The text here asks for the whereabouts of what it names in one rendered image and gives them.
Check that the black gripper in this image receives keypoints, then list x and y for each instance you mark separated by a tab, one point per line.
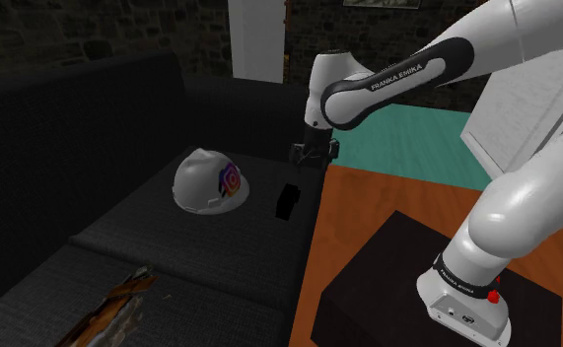
317	144

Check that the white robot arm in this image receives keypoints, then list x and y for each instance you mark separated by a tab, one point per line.
511	211

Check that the black rectangular block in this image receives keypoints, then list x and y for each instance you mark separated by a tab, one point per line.
288	202

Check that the teal rug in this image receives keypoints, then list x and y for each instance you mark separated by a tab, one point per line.
406	144

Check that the white door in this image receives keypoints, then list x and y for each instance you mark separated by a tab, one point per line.
257	38

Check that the white hard hat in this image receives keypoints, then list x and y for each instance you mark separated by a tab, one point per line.
201	185

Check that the dark robot stand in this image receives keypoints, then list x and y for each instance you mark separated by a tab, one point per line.
382	283

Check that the dark fabric sofa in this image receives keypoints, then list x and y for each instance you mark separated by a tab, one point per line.
185	250

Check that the white cabinet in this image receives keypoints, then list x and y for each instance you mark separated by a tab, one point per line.
516	120

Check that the brown and white flat object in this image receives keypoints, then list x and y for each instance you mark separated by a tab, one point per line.
110	312

